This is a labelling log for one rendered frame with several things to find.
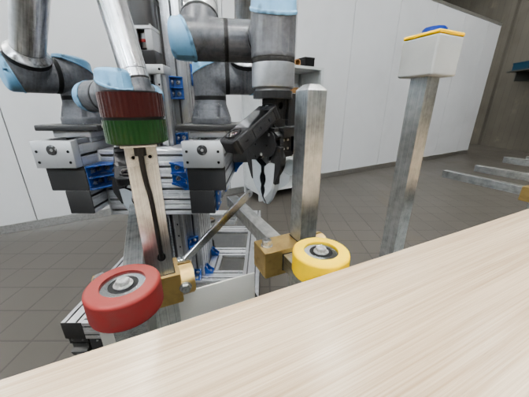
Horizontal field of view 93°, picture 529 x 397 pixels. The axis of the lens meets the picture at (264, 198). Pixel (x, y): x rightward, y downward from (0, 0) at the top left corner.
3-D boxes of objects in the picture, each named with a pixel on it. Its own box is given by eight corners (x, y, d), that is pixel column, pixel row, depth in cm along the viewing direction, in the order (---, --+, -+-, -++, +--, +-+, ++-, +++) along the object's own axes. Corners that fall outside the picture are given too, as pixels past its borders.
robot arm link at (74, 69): (104, 96, 97) (96, 57, 92) (63, 94, 86) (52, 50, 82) (89, 97, 103) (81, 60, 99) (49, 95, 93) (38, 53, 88)
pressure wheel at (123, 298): (107, 339, 34) (86, 268, 31) (168, 320, 38) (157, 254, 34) (98, 397, 28) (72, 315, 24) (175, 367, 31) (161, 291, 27)
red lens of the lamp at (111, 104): (104, 116, 27) (99, 94, 27) (163, 115, 30) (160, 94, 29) (95, 117, 22) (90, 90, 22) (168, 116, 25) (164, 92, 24)
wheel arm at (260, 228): (226, 209, 73) (226, 194, 72) (238, 207, 75) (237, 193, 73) (315, 313, 36) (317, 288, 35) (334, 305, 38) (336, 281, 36)
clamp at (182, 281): (99, 303, 38) (92, 275, 36) (191, 279, 43) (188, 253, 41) (94, 332, 33) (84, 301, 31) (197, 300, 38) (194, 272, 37)
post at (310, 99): (286, 322, 56) (295, 84, 39) (300, 317, 57) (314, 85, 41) (294, 334, 53) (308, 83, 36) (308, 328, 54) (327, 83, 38)
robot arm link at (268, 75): (274, 58, 39) (240, 64, 44) (273, 90, 40) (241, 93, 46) (303, 64, 44) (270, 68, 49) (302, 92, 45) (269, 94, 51)
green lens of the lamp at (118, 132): (109, 139, 28) (105, 118, 27) (165, 136, 31) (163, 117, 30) (101, 146, 23) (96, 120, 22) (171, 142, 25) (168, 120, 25)
